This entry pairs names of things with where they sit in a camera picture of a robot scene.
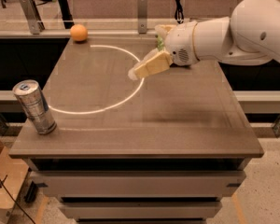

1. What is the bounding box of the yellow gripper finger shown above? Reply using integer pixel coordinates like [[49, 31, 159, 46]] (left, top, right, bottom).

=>
[[128, 49, 173, 80], [155, 24, 175, 39]]

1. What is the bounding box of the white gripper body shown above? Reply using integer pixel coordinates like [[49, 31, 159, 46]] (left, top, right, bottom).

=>
[[164, 21, 199, 66]]

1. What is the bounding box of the orange fruit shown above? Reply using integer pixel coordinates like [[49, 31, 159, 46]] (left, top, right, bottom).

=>
[[70, 24, 88, 42]]

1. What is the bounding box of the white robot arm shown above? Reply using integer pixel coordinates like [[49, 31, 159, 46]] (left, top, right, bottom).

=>
[[128, 0, 280, 80]]

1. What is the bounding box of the silver redbull can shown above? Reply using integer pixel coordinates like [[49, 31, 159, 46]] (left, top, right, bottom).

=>
[[13, 79, 56, 134]]

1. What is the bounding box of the green chip bag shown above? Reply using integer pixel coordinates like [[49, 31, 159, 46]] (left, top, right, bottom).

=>
[[157, 35, 164, 51]]

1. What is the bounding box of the grey drawer cabinet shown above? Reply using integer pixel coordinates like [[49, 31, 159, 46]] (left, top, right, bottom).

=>
[[10, 36, 263, 224]]

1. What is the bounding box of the wooden box at left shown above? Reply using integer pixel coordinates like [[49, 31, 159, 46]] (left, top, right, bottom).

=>
[[0, 141, 28, 224]]

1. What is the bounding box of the black hanging cable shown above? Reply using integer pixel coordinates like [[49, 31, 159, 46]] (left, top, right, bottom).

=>
[[173, 0, 186, 25]]

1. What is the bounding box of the middle metal bracket post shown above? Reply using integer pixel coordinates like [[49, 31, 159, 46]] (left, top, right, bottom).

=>
[[137, 0, 147, 34]]

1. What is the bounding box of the metal bracket post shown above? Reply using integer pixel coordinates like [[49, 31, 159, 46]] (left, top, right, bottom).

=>
[[137, 0, 147, 34], [19, 0, 45, 35]]

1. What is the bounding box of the left metal bracket post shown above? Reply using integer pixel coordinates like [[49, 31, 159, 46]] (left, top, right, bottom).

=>
[[19, 0, 45, 35]]

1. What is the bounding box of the black floor cable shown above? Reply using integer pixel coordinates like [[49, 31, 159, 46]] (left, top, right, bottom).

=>
[[0, 163, 37, 224]]

